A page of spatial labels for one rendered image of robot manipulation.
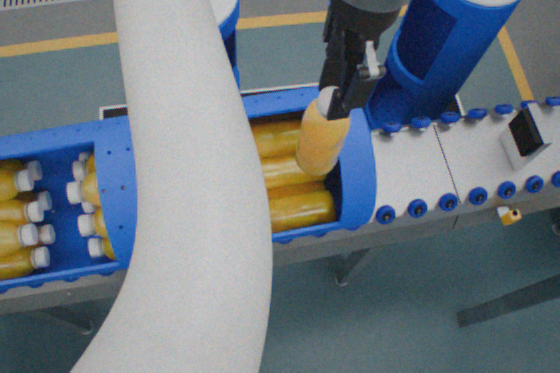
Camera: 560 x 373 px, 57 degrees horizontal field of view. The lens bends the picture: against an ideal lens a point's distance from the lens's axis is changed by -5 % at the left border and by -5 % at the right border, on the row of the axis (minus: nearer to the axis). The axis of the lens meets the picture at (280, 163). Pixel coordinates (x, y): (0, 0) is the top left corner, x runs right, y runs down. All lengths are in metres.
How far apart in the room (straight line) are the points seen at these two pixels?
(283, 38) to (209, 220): 2.35
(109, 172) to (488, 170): 0.87
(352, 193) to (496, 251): 1.46
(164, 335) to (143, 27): 0.16
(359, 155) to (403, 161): 0.36
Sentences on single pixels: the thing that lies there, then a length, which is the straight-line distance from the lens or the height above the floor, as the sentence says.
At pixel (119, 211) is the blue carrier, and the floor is 1.21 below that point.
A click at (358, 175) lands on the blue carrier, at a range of 0.93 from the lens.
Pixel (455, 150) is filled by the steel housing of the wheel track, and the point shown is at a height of 0.93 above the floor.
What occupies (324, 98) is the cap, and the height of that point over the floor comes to 1.44.
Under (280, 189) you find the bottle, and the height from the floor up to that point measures 1.03.
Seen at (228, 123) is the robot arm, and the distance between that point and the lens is 0.25.
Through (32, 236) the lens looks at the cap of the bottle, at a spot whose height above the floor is 1.11.
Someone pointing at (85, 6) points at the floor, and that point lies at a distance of 2.77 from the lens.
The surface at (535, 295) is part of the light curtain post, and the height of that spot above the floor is 0.61.
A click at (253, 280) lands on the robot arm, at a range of 0.22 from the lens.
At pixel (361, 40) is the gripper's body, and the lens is 0.55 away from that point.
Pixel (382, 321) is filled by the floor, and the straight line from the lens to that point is 2.13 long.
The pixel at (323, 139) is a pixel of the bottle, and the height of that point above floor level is 1.38.
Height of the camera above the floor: 2.05
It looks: 67 degrees down
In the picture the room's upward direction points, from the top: 9 degrees clockwise
